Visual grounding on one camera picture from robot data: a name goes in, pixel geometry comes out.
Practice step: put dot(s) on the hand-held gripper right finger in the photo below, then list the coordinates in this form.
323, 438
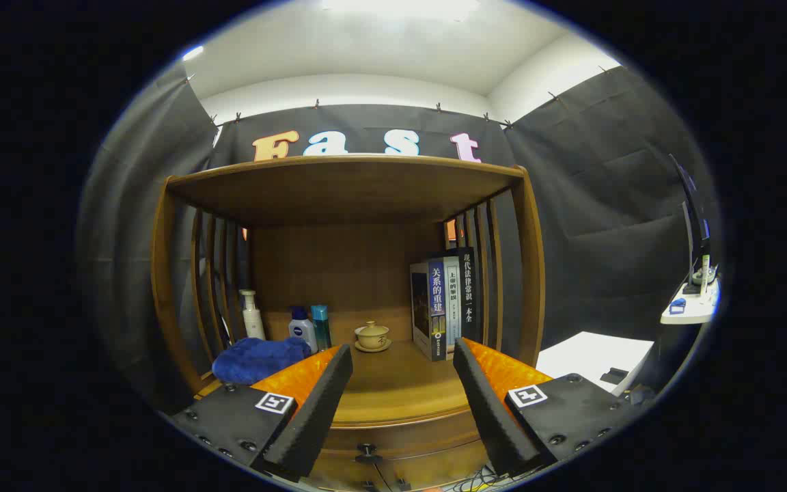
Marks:
486, 403

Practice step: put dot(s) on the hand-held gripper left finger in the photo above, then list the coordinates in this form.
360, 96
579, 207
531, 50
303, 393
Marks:
318, 403

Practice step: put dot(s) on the wooden drawer with black knob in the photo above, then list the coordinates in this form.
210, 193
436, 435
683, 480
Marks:
421, 444

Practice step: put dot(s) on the wooden countertop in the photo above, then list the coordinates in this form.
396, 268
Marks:
393, 389

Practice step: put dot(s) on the wooden cabinet with slatted sides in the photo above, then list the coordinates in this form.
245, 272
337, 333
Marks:
339, 260

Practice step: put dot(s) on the white lotion bottle blue cap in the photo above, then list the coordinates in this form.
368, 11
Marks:
302, 331

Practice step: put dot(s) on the teal slim bottle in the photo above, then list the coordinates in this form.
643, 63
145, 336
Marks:
322, 328

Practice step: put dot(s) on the blue folded towel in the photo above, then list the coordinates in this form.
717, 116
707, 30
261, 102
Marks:
257, 359

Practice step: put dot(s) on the beige lidded teacup with saucer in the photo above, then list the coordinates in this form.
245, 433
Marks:
372, 336

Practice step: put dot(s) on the white pump bottle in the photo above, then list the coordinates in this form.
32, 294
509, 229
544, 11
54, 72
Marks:
253, 321

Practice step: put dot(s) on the book with blue spine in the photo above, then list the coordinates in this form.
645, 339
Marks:
436, 307

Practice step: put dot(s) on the book with black spine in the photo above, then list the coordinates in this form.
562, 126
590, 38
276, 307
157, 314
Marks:
468, 287

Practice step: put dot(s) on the small black flat object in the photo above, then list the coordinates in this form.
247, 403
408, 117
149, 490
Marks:
615, 376

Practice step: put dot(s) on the small blue object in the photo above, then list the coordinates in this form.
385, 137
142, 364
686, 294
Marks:
677, 305

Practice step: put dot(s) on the white side desk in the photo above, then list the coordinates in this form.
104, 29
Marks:
691, 311

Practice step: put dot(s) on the black backdrop cloth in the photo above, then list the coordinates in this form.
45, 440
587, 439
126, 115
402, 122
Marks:
605, 205

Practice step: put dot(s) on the dark computer monitor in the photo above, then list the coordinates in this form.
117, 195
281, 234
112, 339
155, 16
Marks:
695, 212

